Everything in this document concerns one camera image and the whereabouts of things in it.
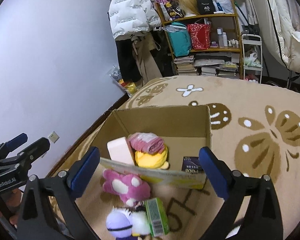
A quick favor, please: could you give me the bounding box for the purple haired plush doll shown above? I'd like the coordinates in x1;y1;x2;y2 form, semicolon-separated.
106;208;132;239

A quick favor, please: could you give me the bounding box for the black face tissue pack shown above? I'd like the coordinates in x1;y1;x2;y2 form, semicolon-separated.
181;157;204;174

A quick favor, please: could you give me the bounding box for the pink white plush toy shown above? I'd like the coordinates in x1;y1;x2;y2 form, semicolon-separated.
102;169;151;207

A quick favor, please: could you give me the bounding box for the green tissue pack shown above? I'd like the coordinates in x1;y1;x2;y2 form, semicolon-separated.
145;198;170;237

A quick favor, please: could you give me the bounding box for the yellow plush toy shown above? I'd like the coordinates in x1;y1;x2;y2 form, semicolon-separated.
135;146;169;170

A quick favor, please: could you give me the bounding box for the pink towel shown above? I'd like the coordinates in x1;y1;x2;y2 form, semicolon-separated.
128;132;165;154

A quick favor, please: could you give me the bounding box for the white fluffy duck plush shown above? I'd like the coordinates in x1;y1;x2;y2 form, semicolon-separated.
129;205;151;237

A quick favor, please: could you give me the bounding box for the pink swirl roll plush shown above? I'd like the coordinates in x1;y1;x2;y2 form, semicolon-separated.
107;137;135;166

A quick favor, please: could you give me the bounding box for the person's hand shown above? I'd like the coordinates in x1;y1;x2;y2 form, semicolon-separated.
5;189;23;228

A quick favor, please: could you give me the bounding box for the beige patterned carpet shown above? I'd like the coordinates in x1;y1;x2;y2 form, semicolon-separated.
58;76;300;239

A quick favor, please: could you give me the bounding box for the open cardboard box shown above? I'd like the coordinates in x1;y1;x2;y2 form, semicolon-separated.
92;105;211;190

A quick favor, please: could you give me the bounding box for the plastic bag of toys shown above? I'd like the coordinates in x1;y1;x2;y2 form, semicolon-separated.
108;66;138;97

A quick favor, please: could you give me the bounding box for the black hanging garment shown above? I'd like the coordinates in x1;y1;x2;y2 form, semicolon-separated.
115;40;142;82

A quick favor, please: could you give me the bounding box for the beige hanging coat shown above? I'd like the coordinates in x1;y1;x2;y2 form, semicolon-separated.
132;33;162;88

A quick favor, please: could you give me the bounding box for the stack of books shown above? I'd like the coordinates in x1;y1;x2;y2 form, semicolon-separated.
173;55;197;76

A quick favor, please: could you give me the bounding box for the white trolley cart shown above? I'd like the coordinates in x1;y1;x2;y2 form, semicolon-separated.
241;34;263;83

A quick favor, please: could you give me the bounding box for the wooden shelf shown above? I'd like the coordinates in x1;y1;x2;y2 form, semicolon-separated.
155;0;243;78

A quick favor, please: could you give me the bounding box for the white puffer jacket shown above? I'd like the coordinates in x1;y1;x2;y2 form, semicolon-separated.
108;0;161;41

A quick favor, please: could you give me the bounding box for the red gift bag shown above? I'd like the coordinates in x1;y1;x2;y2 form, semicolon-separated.
187;23;211;50

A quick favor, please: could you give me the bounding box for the white reclining chair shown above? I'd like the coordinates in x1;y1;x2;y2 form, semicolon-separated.
267;0;300;73

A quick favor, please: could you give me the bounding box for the teal bag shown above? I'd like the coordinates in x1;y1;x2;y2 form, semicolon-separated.
165;22;192;57

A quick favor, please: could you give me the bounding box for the black box with 40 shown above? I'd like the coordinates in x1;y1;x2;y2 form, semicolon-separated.
197;0;216;15

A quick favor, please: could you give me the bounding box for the blonde wig head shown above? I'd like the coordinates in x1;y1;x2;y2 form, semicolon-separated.
177;0;200;17

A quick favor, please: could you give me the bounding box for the white wall socket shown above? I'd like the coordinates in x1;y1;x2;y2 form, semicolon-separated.
49;131;59;144

